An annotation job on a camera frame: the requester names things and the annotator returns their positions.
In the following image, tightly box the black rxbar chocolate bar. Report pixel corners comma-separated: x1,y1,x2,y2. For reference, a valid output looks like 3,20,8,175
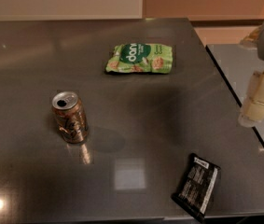
171,153,220,224

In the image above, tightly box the green rice chip bag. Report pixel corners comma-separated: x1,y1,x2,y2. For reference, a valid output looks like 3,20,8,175
105,43,174,74

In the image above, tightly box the copper soda can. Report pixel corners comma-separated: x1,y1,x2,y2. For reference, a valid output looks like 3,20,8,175
51,91,89,144

